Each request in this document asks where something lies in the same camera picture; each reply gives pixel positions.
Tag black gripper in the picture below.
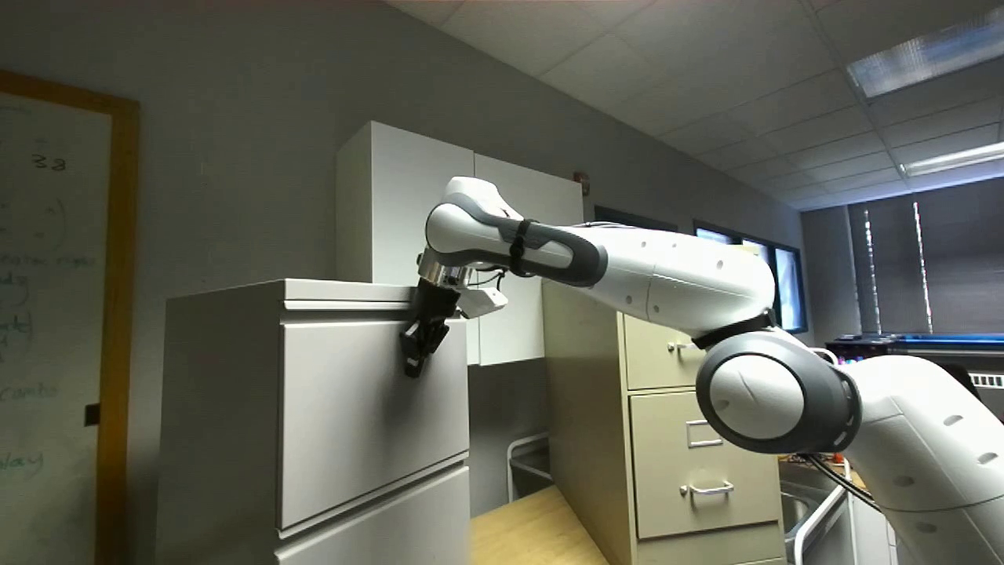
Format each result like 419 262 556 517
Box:
399 279 460 378

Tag grey file cabinet drawer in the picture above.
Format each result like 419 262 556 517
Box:
275 466 472 565
276 301 472 538

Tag white tall cabinet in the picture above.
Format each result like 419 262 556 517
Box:
335 120 586 368

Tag beige file cabinet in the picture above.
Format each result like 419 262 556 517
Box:
540 279 787 565

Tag grey file cabinet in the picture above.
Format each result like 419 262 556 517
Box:
155 279 472 565

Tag small beige cabinet drawer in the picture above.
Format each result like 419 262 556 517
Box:
623 312 711 392

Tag large beige cabinet drawer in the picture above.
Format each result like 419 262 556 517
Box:
629 389 783 541

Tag wooden table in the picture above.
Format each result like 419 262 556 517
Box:
470 484 610 565

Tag grey window blinds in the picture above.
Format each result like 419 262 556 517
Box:
846 176 1004 340

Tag ceiling light panel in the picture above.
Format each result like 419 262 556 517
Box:
897 140 1004 178
845 6 1004 100

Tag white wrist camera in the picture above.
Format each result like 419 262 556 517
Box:
458 287 509 319

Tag white metal frame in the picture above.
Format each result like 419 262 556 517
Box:
505 431 552 504

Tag whiteboard with wooden frame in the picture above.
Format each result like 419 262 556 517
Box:
0 69 141 565

